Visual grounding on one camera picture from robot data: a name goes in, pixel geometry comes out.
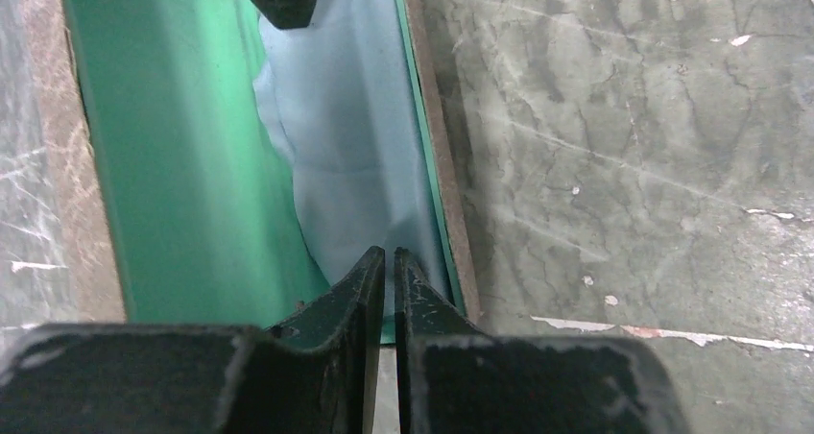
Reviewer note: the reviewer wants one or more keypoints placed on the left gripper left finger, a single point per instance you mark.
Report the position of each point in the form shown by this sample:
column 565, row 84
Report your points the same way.
column 314, row 372

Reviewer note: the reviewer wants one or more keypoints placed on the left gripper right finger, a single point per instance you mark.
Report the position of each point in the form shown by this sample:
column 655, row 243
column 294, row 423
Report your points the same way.
column 454, row 378

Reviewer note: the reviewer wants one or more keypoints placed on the light blue cleaning cloth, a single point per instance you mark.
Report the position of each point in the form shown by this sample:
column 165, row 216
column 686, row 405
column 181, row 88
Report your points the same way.
column 338, row 105

